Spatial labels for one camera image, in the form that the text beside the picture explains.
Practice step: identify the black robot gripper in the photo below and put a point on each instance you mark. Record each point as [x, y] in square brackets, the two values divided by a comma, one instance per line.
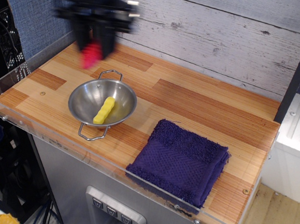
[117, 15]

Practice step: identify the red handled metal spoon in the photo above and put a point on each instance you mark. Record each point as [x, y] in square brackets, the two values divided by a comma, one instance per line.
[91, 53]

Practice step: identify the purple folded rag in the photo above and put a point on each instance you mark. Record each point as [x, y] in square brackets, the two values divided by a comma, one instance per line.
[180, 162]

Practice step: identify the yellow ridged plastic piece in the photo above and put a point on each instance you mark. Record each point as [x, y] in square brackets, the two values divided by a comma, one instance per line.
[104, 111]

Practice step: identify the black plastic crate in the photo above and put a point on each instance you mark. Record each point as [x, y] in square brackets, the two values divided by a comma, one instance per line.
[11, 54]

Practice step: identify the clear acrylic table guard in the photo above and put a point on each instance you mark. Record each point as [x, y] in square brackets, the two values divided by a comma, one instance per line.
[77, 156]

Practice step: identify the silver toy fridge dispenser panel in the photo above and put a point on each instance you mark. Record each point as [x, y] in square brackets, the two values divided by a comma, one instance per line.
[104, 209]

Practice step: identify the steel bowl with wire handles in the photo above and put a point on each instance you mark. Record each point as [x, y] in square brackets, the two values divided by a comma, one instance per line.
[102, 103]

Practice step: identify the dark right support post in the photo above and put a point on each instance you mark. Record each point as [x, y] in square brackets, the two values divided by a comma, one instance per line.
[297, 66]

